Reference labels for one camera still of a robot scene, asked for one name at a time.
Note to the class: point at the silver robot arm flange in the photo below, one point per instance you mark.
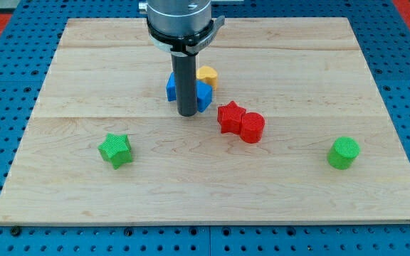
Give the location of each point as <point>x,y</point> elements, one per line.
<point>181,28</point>

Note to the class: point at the red star block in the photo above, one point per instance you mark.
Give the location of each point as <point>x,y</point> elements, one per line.
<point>229,117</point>

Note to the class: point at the blue block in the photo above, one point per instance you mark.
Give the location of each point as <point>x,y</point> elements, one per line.
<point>203,90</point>

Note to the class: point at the red cylinder block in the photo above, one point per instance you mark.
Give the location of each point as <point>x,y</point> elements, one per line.
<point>252,126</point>

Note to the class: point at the yellow heart block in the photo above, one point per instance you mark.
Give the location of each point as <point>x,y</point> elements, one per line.
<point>208,75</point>

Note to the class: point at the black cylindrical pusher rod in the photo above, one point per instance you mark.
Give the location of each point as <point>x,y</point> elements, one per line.
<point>184,69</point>

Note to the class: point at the wooden board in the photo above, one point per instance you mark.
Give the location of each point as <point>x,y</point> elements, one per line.
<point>306,76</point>

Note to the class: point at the green star block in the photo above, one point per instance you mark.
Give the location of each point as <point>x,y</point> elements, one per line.
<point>116,149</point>

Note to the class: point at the green cylinder block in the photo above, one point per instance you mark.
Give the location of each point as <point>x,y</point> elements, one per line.
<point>343,152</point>

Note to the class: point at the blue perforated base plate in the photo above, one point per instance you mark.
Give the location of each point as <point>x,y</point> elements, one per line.
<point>27,44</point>

